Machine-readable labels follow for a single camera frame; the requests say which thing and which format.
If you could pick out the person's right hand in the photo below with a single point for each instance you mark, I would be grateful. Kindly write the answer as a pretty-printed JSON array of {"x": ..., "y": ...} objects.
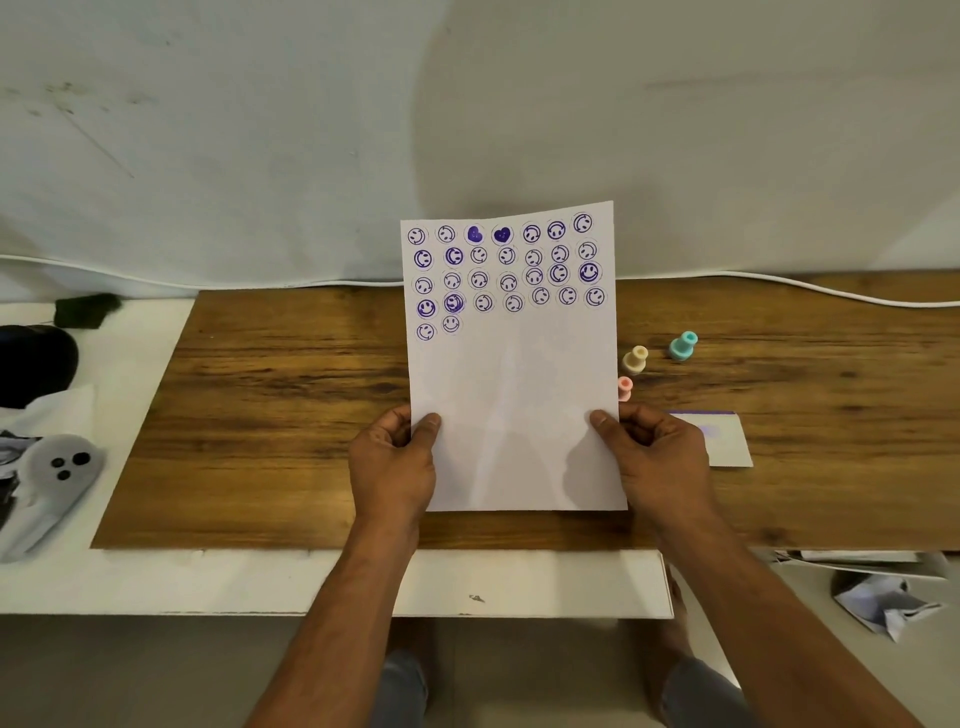
[{"x": 664, "y": 472}]

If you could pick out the teal stamp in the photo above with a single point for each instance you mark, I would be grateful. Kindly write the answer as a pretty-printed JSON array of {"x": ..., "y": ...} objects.
[{"x": 683, "y": 347}]

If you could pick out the crumpled white paper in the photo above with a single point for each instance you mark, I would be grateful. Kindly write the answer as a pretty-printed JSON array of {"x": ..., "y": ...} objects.
[{"x": 885, "y": 604}]

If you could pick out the person's left leg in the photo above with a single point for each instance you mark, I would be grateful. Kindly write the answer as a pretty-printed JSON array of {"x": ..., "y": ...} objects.
[{"x": 405, "y": 686}]

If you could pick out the beige stamp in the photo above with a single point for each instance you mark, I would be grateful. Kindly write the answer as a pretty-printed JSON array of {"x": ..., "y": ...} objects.
[{"x": 634, "y": 361}]

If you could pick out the dark green cloth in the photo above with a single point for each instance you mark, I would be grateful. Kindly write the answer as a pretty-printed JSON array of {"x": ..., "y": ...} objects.
[{"x": 86, "y": 310}]

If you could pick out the person's leg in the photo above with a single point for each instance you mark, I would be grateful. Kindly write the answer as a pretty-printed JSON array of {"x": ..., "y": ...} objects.
[
  {"x": 697, "y": 694},
  {"x": 405, "y": 686}
]

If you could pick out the person's right leg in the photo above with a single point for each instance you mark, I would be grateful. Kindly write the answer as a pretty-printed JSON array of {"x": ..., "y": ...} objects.
[{"x": 697, "y": 694}]

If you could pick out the white paper sheet purple stamps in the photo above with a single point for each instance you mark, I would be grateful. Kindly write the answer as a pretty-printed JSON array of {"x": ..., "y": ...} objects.
[{"x": 517, "y": 390}]

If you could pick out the person's right forearm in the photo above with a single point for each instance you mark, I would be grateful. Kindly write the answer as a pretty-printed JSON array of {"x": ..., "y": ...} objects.
[{"x": 772, "y": 637}]

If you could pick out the grey controller with black buttons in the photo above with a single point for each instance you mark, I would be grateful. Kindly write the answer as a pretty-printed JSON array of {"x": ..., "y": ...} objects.
[{"x": 56, "y": 469}]

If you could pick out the pink stamp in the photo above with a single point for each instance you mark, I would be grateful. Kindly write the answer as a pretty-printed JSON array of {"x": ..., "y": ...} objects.
[{"x": 625, "y": 388}]

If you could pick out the person's left thumb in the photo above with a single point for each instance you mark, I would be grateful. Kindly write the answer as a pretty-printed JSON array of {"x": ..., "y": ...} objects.
[{"x": 426, "y": 430}]

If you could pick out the person's right thumb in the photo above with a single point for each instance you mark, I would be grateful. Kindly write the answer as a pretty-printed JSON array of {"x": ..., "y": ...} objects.
[{"x": 606, "y": 424}]

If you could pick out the wooden board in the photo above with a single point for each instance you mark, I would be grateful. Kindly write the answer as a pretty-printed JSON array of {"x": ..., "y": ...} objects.
[{"x": 285, "y": 420}]

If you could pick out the person's left hand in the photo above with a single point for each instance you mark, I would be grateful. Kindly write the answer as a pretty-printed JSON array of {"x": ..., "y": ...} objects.
[{"x": 390, "y": 472}]

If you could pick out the white cardboard box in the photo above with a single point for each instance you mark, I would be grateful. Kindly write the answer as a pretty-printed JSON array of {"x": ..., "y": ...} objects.
[{"x": 862, "y": 559}]

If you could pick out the person's left forearm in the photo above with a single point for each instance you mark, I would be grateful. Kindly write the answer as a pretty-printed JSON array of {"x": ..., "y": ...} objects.
[{"x": 337, "y": 630}]

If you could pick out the small white purple-edged paper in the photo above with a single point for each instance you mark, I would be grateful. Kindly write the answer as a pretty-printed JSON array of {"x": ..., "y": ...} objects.
[{"x": 727, "y": 442}]

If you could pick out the black rounded object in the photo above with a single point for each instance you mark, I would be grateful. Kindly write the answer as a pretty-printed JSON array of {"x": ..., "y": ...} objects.
[{"x": 34, "y": 364}]

